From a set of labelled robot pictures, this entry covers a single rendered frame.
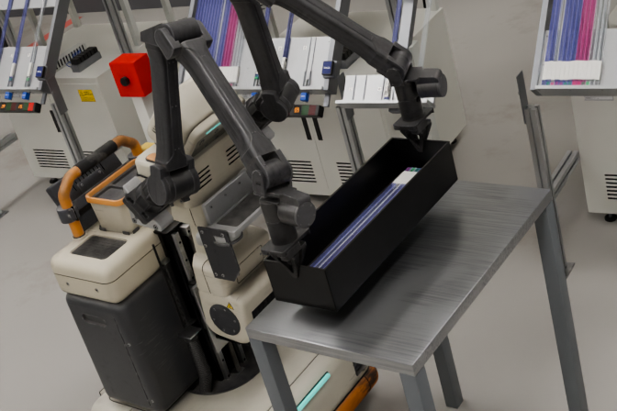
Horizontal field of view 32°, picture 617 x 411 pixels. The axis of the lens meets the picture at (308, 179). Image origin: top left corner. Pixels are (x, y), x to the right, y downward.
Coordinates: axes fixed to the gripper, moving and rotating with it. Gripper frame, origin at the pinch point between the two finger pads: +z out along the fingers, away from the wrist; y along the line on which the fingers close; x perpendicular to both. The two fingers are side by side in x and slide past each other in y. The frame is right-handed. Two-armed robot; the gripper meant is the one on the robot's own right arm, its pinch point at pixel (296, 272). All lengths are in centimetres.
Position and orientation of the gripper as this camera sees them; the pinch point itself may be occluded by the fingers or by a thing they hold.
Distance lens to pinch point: 233.1
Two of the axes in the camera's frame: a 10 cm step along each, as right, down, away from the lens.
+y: 5.6, -5.0, 6.6
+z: 2.5, 8.6, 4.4
